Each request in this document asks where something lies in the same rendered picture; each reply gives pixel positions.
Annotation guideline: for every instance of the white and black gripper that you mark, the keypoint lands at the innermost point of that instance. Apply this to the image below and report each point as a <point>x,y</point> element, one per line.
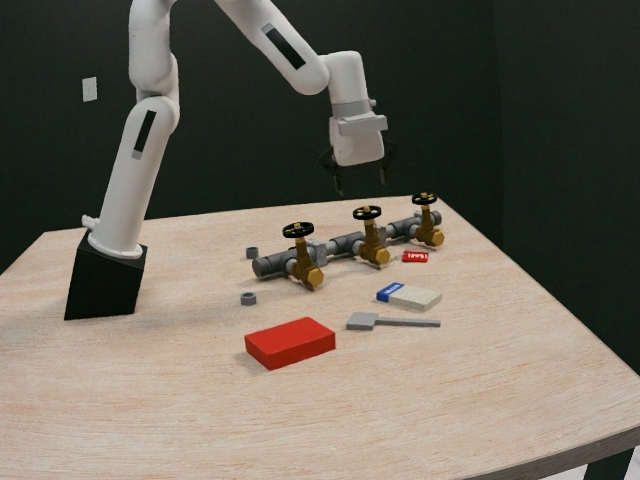
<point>355,149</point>

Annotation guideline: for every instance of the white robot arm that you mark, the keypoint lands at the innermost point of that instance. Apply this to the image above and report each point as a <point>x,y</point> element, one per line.
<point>152,120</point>

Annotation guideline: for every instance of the red rectangular block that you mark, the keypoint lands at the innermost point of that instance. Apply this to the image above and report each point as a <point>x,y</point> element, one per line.
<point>289,343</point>

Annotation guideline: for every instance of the grey t-shaped pipe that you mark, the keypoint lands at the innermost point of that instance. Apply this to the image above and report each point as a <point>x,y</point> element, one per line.
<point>304,261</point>

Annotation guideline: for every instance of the red square tag with chain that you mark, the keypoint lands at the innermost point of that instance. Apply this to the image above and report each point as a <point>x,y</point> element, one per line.
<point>409,256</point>

